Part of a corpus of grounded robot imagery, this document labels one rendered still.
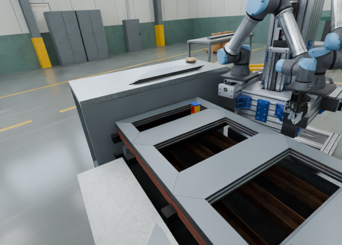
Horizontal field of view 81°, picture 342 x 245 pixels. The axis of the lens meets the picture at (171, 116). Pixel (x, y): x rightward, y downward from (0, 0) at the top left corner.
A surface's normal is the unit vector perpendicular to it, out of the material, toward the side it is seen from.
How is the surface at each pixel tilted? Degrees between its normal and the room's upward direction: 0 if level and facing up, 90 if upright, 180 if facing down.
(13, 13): 90
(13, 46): 90
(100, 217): 0
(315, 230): 0
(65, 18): 90
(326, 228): 0
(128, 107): 90
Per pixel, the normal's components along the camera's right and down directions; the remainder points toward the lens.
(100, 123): 0.52, 0.36
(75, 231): -0.07, -0.89
